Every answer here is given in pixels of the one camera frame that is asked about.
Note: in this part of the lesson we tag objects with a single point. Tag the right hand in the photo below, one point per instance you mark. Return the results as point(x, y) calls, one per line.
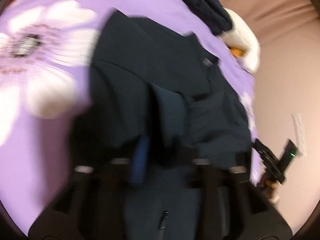
point(269, 189)

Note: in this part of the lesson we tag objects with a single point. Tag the dark green jacket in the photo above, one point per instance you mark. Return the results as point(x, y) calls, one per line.
point(148, 81)

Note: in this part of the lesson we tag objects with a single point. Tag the white wall power strip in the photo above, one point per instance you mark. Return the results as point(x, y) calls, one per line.
point(299, 133)

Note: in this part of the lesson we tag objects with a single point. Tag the white plush duck toy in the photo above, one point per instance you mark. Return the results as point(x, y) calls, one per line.
point(242, 38)

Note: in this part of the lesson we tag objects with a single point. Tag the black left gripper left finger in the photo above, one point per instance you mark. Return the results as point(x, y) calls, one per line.
point(92, 205)

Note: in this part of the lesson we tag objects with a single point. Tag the folded navy garment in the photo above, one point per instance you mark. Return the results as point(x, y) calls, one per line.
point(212, 13)

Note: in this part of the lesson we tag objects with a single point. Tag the purple floral bedsheet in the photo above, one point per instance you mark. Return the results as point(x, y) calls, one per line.
point(45, 50)

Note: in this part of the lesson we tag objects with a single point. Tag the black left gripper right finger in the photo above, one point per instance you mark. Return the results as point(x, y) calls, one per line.
point(231, 207)

